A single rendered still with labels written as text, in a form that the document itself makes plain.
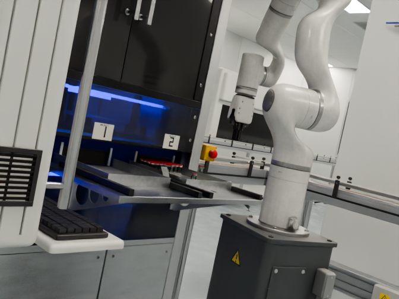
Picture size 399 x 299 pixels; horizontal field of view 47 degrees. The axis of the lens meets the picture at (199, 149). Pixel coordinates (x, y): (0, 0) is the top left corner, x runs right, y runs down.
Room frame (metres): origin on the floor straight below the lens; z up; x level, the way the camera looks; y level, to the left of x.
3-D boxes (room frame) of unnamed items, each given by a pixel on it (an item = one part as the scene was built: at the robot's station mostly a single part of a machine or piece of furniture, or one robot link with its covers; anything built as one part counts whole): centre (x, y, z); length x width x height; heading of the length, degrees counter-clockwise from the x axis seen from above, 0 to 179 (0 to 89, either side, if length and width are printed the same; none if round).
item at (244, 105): (1.76, -0.13, 1.21); 0.10 x 0.08 x 0.11; 136
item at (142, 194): (1.67, 0.12, 0.87); 0.70 x 0.48 x 0.02; 137
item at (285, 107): (1.35, -0.25, 1.16); 0.19 x 0.12 x 0.24; 110
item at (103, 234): (1.17, 0.37, 0.82); 0.40 x 0.14 x 0.02; 47
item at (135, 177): (1.59, 0.29, 0.90); 0.34 x 0.26 x 0.04; 47
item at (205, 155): (2.10, -0.03, 0.99); 0.08 x 0.07 x 0.07; 47
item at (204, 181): (1.84, 0.06, 0.90); 0.34 x 0.26 x 0.04; 47
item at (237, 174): (2.41, -0.12, 0.92); 0.69 x 0.16 x 0.16; 137
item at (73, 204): (1.48, 0.29, 0.80); 0.34 x 0.03 x 0.13; 47
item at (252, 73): (1.76, -0.13, 1.35); 0.09 x 0.08 x 0.13; 110
